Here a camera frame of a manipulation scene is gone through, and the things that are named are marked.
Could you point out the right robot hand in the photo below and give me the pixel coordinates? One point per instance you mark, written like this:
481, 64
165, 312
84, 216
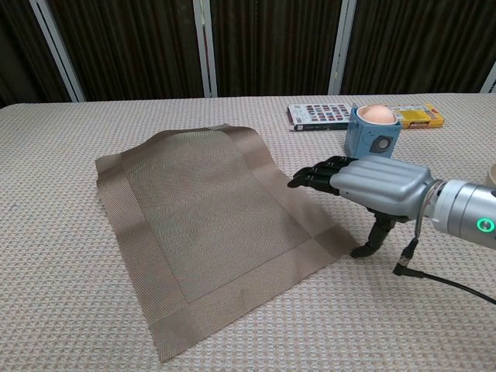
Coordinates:
379, 182

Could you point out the light brown bowl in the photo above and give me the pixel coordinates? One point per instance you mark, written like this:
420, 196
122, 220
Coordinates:
493, 174

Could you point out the brown woven placemat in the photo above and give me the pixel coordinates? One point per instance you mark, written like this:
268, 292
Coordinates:
213, 232

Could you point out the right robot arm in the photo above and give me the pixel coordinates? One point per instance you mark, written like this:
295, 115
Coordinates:
465, 209

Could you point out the yellow flat box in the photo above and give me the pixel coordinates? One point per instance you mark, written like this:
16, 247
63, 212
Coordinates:
420, 116

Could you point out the blue cube egg holder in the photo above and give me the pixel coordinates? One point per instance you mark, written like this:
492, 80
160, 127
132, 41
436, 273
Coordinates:
364, 135

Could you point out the peach round ball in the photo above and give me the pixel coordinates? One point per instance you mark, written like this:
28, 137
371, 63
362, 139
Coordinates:
376, 114

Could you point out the white box with colour swatches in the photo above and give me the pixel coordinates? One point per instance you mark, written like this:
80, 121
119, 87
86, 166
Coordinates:
317, 116

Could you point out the dark brown curtain panel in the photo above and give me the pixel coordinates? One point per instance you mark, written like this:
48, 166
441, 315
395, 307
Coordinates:
418, 42
131, 46
19, 50
271, 46

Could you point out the beige woven tablecloth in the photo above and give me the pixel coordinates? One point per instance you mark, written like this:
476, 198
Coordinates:
58, 271

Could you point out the silver partition post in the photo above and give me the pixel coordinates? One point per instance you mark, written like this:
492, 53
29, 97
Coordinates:
58, 50
342, 46
205, 50
490, 79

